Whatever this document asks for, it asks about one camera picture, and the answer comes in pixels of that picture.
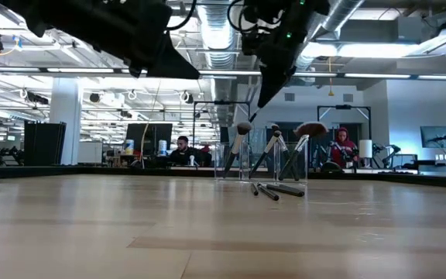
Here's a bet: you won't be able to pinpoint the black background frame stand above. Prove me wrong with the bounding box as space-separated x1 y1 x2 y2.
192 101 252 156
317 105 372 152

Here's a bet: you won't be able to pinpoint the black table border rail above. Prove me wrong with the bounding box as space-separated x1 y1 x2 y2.
0 164 446 191

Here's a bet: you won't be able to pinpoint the medium round makeup brush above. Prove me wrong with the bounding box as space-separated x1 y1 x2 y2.
269 122 300 181
222 121 253 179

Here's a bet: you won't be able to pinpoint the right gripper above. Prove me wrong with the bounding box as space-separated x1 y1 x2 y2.
240 0 331 109

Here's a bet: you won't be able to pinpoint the black desk monitors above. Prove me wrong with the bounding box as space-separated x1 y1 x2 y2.
125 123 173 158

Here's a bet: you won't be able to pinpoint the white building column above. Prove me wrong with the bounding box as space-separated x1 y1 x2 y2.
50 77 84 167

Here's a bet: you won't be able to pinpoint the large-head thick makeup brush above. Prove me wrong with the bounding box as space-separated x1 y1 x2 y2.
249 129 283 178

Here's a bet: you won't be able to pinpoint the clear acrylic brush organizer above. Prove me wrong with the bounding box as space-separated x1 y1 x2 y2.
214 141 308 184

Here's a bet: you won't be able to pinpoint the fan makeup brush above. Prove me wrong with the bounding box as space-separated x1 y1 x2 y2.
279 121 329 181

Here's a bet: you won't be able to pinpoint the person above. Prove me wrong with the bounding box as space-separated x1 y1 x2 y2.
330 127 360 169
168 135 205 167

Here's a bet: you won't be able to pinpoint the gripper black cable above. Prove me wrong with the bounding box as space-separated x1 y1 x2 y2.
226 0 255 34
166 0 197 32

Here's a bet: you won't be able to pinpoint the white cylinder lamp shade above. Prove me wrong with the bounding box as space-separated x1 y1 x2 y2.
359 139 373 160

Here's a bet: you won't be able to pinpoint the black partition panel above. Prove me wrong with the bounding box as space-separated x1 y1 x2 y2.
23 121 67 167

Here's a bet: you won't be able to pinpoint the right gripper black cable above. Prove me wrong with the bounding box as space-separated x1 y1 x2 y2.
226 0 255 34

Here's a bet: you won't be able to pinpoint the yellow hanging pendant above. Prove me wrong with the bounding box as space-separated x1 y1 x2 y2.
328 57 335 97

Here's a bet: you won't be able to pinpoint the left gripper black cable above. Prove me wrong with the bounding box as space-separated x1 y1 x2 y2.
166 0 197 32

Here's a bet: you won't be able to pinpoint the white board panel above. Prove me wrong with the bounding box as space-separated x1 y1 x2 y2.
77 141 104 165

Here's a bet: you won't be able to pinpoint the wall-mounted screen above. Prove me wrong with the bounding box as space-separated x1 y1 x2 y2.
420 126 446 150

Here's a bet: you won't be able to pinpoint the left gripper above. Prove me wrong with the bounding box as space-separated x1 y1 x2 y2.
63 0 201 81

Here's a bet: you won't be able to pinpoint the silver ribbed ceiling duct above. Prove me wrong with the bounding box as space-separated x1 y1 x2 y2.
197 0 236 71

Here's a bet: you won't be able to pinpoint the overhead LED light bar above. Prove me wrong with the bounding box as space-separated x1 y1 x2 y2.
0 66 446 81

